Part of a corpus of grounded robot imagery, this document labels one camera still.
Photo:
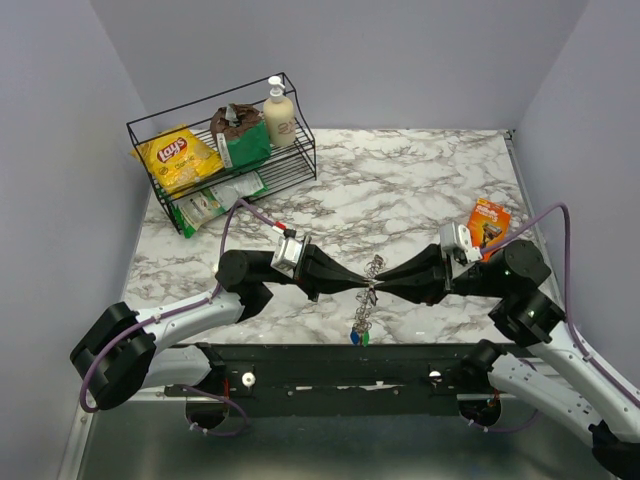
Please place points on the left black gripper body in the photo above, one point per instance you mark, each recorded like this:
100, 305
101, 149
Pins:
303, 278

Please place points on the metal disc with key rings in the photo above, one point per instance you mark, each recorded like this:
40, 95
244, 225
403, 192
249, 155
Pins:
367, 299

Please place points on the cream soap pump bottle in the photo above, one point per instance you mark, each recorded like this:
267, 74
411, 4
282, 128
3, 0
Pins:
279, 114

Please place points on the green brown coffee bag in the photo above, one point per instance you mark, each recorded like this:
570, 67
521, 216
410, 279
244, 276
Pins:
240, 135

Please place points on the yellow chips bag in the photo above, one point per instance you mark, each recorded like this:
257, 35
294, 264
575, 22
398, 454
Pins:
178, 159

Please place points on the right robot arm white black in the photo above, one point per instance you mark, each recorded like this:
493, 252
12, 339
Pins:
587, 404

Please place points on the orange razor box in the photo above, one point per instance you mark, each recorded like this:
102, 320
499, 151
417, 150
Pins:
488, 223

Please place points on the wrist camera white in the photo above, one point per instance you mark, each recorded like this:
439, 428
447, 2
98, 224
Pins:
456, 240
287, 255

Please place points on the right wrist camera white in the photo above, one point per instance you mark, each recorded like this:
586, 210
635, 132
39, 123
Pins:
456, 240

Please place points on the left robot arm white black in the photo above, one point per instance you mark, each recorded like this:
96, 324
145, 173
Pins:
122, 351

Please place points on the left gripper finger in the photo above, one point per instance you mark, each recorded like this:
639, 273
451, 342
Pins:
336, 284
325, 271

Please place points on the green white snack packet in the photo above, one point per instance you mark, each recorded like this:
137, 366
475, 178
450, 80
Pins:
225, 194

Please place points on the black wire shelf rack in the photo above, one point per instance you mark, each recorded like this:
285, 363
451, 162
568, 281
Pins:
287, 166

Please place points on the blue key tag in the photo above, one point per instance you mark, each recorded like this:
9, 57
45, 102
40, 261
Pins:
355, 337

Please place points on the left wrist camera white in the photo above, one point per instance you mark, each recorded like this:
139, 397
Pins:
287, 255

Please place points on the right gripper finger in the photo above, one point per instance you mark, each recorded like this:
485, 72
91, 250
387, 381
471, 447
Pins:
430, 257
419, 290

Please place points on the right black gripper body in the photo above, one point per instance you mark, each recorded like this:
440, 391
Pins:
471, 281

